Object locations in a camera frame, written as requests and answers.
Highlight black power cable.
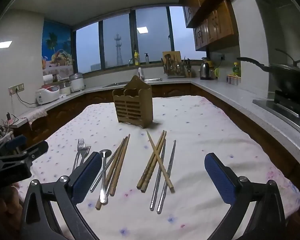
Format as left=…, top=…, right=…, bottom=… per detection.
left=15, top=91, right=38, bottom=105

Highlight kitchen window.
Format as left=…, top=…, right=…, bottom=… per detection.
left=72, top=5, right=208, bottom=74

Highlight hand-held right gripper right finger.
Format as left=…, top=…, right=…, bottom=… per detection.
left=204, top=152, right=288, bottom=240

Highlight utensil drying rack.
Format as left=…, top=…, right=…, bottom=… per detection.
left=161, top=57, right=187, bottom=78

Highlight tangle of cables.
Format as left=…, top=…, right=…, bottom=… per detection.
left=0, top=112, right=19, bottom=140

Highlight white rice cooker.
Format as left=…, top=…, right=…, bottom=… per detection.
left=35, top=84, right=60, bottom=105

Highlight person's left hand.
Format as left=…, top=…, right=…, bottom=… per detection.
left=0, top=184, right=24, bottom=240

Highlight beach fruit wall poster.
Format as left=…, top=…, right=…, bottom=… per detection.
left=42, top=20, right=74, bottom=75

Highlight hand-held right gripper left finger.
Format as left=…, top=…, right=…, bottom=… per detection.
left=20, top=151, right=103, bottom=240

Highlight metal spoon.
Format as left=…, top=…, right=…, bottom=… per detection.
left=99, top=149, right=112, bottom=204

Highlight metal chopstick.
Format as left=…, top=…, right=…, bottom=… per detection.
left=150, top=139, right=167, bottom=210
left=157, top=140, right=177, bottom=214
left=89, top=146, right=120, bottom=193

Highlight black wok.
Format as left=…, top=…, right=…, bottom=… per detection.
left=236, top=49, right=300, bottom=98

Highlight row of spice jars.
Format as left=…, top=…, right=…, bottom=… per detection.
left=227, top=74, right=240, bottom=86

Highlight lace cloth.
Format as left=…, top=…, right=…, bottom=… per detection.
left=22, top=106, right=48, bottom=130

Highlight white pot with steel lid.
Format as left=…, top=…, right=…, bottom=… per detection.
left=69, top=72, right=85, bottom=92

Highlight grey wall outlet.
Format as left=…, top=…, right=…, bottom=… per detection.
left=8, top=84, right=24, bottom=95

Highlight steel electric kettle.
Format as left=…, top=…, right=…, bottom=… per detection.
left=199, top=60, right=214, bottom=80

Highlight steel kitchen sink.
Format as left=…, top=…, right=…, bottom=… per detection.
left=102, top=78, right=163, bottom=88

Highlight light wooden chopstick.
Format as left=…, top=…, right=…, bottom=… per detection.
left=140, top=131, right=167, bottom=193
left=146, top=130, right=175, bottom=194
left=136, top=130, right=165, bottom=190

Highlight knife block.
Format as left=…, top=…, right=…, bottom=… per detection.
left=184, top=59, right=193, bottom=78

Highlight white dotted tablecloth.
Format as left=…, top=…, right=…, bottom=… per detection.
left=16, top=95, right=300, bottom=240

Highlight white kitchen countertop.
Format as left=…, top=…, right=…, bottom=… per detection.
left=12, top=76, right=300, bottom=168

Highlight wooden wall cabinets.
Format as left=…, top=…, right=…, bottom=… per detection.
left=179, top=0, right=240, bottom=51

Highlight brown wooden base cabinets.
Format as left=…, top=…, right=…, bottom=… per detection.
left=14, top=82, right=300, bottom=198

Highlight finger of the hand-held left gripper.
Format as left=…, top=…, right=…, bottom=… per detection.
left=15, top=141, right=49, bottom=164
left=0, top=134, right=27, bottom=155

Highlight gas stove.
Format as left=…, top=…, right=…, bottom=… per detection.
left=252, top=90, right=300, bottom=130

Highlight wooden utensil holder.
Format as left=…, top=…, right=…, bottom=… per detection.
left=112, top=75, right=153, bottom=129

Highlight wooden cutting board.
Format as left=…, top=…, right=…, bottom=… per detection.
left=162, top=51, right=182, bottom=67

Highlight metal fork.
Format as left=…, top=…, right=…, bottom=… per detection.
left=72, top=138, right=86, bottom=173
left=77, top=146, right=92, bottom=167

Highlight dark wooden chopstick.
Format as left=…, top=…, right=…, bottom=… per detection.
left=105, top=135, right=129, bottom=195
left=95, top=136, right=128, bottom=210
left=109, top=134, right=131, bottom=197

